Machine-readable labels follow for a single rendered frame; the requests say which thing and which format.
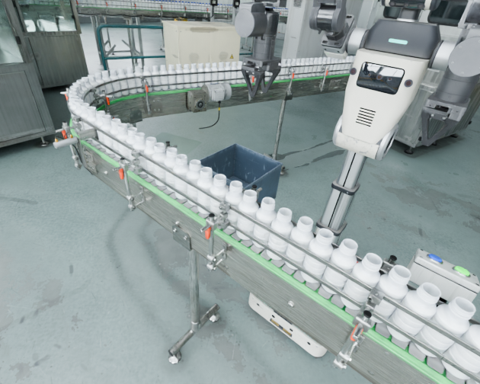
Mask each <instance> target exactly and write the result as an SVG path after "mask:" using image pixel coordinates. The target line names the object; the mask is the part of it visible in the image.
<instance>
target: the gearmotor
mask: <svg viewBox="0 0 480 384"><path fill-rule="evenodd" d="M231 96H232V89H231V86H230V84H229V83H227V82H225V83H212V84H207V85H202V87H201V89H194V90H189V91H187V107H188V111H189V112H192V111H193V113H197V112H203V111H206V103H207V102H211V101H218V103H219V111H220V104H221V101H223V100H228V99H230V97H231ZM218 121H219V117H218V120H217V121H216V122H215V123H214V124H213V125H212V126H214V125H215V124H216V123H217V122H218ZM212 126H208V127H203V128H199V129H205V128H209V127H212Z"/></svg>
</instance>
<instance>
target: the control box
mask: <svg viewBox="0 0 480 384"><path fill-rule="evenodd" d="M429 254H430V253H428V252H426V251H423V250H422V249H420V248H419V249H418V250H417V251H416V253H415V254H414V256H413V258H412V259H411V261H410V263H409V264H408V266H407V269H409V271H410V272H411V277H410V281H411V282H413V283H416V284H417V285H418V286H420V285H421V284H422V283H425V282H428V283H432V284H434V285H435V286H437V287H438V288H439V289H440V291H441V296H440V298H439V300H440V301H442V302H444V303H447V301H448V302H451V301H452V300H453V299H455V298H456V297H457V296H461V297H463V298H466V299H467V300H469V301H470V302H472V301H473V299H474V298H475V297H476V296H477V294H478V293H479V291H480V283H479V281H478V278H477V276H476V275H474V274H471V273H469V275H465V274H462V273H460V272H459V271H457V270H456V269H455V267H457V266H455V265H453V264H451V263H449V262H447V261H445V260H443V259H442V262H438V261H435V260H434V259H432V258H430V257H429V256H428V255H429Z"/></svg>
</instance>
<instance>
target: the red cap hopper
mask: <svg viewBox="0 0 480 384"><path fill-rule="evenodd" d="M95 17H96V21H97V26H99V25H101V22H100V18H99V17H98V16H95ZM91 22H92V26H93V30H94V37H95V41H96V45H97V49H98V56H99V60H100V63H99V65H103V62H102V58H101V51H100V47H99V42H98V36H97V28H96V24H95V20H94V17H91ZM136 25H140V21H139V18H136ZM137 32H138V38H139V50H140V52H138V51H137V50H136V44H135V38H134V32H133V28H130V33H131V39H132V48H133V56H144V54H143V48H142V35H141V28H137ZM100 35H101V42H102V46H103V50H104V57H120V56H109V55H110V54H111V53H130V50H114V48H115V47H116V45H115V44H114V45H113V47H112V48H111V49H110V50H105V46H106V45H107V43H108V42H109V40H108V39H107V41H106V42H105V43H104V38H103V34H102V29H101V30H100ZM106 53H107V54H106ZM137 54H138V55H137ZM105 62H106V66H107V70H108V71H110V69H109V66H108V62H107V60H105ZM141 63H142V67H140V68H141V69H144V68H143V67H144V65H145V61H144V59H141Z"/></svg>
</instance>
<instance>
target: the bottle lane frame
mask: <svg viewBox="0 0 480 384"><path fill-rule="evenodd" d="M82 145H83V147H84V148H86V151H88V152H90V153H91V154H92V156H93V159H94V162H96V163H98V165H95V167H96V170H97V174H95V173H94V172H93V171H92V170H91V169H90V172H91V173H92V174H93V175H94V176H95V177H97V178H98V179H100V180H101V181H103V182H104V183H105V184H106V185H107V186H109V187H110V188H112V189H113V190H115V191H116V192H117V193H118V194H119V195H121V196H122V197H124V198H125V199H126V200H127V198H126V196H127V192H126V185H125V181H124V178H123V179H122V180H121V179H120V174H119V171H115V172H112V169H114V168H117V167H120V166H119V163H118V162H116V161H114V160H113V159H112V158H110V157H108V155H105V154H104V153H103V152H101V151H99V149H96V148H95V147H94V146H92V145H91V144H89V143H87V142H85V141H83V142H82ZM127 174H128V178H129V182H130V190H131V194H132V195H133V196H135V195H137V194H139V193H140V189H139V186H142V187H143V193H144V194H142V195H143V196H144V197H145V202H142V203H141V204H140V205H138V206H136V207H137V208H138V209H140V210H141V211H143V212H144V213H145V214H146V215H147V216H149V217H150V218H152V219H153V220H155V221H156V222H157V223H158V224H159V225H161V226H162V227H164V228H165V229H167V230H168V231H169V232H170V233H171V234H173V232H172V226H173V225H174V224H175V225H176V226H180V227H181V228H182V229H183V230H185V231H186V232H187V233H188V234H189V236H190V247H191V248H192V249H193V250H195V252H197V253H198V254H200V255H201V256H203V257H204V258H206V257H207V255H208V254H209V239H206V233H205V232H203V233H200V229H202V228H203V227H204V226H205V225H206V219H207V218H208V217H207V218H206V219H203V218H202V217H200V216H198V214H199V213H194V212H193V211H191V210H190V209H191V208H190V209H188V208H187V207H185V206H184V204H180V203H179V202H177V201H176V200H174V199H173V198H171V197H170V195H167V194H165V193H163V191H160V190H159V189H158V188H157V187H154V186H153V185H151V183H148V182H147V181H145V179H142V178H141V177H139V175H136V174H134V173H133V171H130V170H129V171H127ZM141 201H142V198H141V194H140V195H139V196H137V197H135V200H134V203H135V204H137V203H139V202H141ZM232 235H233V234H231V235H227V234H226V233H224V232H223V229H218V228H217V229H216V230H215V231H214V245H213V253H214V255H216V254H218V253H219V252H220V251H221V250H222V243H223V242H225V243H226V244H227V251H224V252H225V253H226V260H225V259H224V260H223V261H221V262H220V263H219V264H218V265H217V266H216V267H218V268H219V269H220V270H221V271H222V272H224V273H225V274H227V275H228V276H229V277H231V278H232V279H233V280H234V281H236V282H237V283H239V284H240V285H241V286H243V287H244V288H245V289H246V290H248V291H249V292H250V293H252V294H253V295H255V296H256V297H257V298H259V299H260V300H261V301H262V302H264V303H265V304H267V305H268V306H270V307H271V308H272V309H273V310H274V311H276V312H277V313H279V314H280V315H282V316H283V317H284V318H285V319H286V320H288V321H289V322H291V323H292V324H293V325H295V326H296V327H297V328H298V329H300V330H301V331H303V332H304V333H305V334H307V335H308V336H309V337H311V338H312V339H313V340H315V341H316V342H318V343H319V344H320V345H321V346H323V347H324V348H325V349H327V350H328V351H330V352H331V353H332V354H334V355H335V356H337V355H338V353H339V351H340V350H341V348H342V347H343V345H344V343H345V341H346V340H347V338H348V337H349V335H350V333H351V332H352V330H353V329H354V327H355V326H354V325H352V321H353V320H354V317H353V316H352V315H350V314H348V313H347V312H345V308H346V306H344V307H343V308H342V309H341V308H339V307H338V306H336V305H335V304H333V303H332V302H331V299H332V297H331V298H329V299H326V298H324V297H323V296H321V295H319V294H318V290H319V288H318V289H317V290H316V291H313V290H311V289H310V288H308V287H307V286H306V281H304V282H303V283H301V282H299V281H298V280H297V279H295V278H293V275H294V273H295V272H294V273H293V274H291V275H289V274H287V273H286V272H284V271H283V270H282V268H283V266H281V267H277V266H275V265H273V264H272V263H271V261H272V258H271V259H270V260H269V261H267V260H266V259H264V258H263V257H261V253H262V252H261V253H259V254H257V253H255V252H253V251H252V250H251V246H250V247H248V248H247V247H246V246H244V245H243V244H242V243H241V241H242V240H240V241H239V242H238V241H237V240H235V239H234V238H232ZM206 259H207V258H206ZM207 260H208V259H207ZM375 328H376V325H374V326H373V327H372V328H370V329H369V331H368V332H367V333H364V332H362V334H360V335H362V336H363V337H365V338H364V340H363V342H362V343H361V344H357V346H359V347H358V348H357V350H356V352H355V353H354V352H352V354H351V357H352V359H351V361H347V362H346V364H347V365H348V366H349V367H351V368H352V369H353V370H355V371H356V372H358V373H359V374H360V375H361V376H363V377H364V378H365V379H367V380H368V381H370V382H371V383H372V384H455V383H454V382H452V381H451V380H449V379H447V377H446V370H444V371H443V373H442V374H440V373H438V372H437V371H436V370H434V369H432V368H431V367H429V366H428V365H427V358H426V357H425V358H424V361H420V360H419V359H417V358H416V357H414V356H412V355H411V354H410V353H409V352H408V346H407V347H406V348H405V350H403V349H402V348H400V347H399V346H397V345H396V344H394V343H392V336H391V335H390V336H389V338H385V337H383V336H382V335H381V334H379V333H377V332H376V331H375Z"/></svg>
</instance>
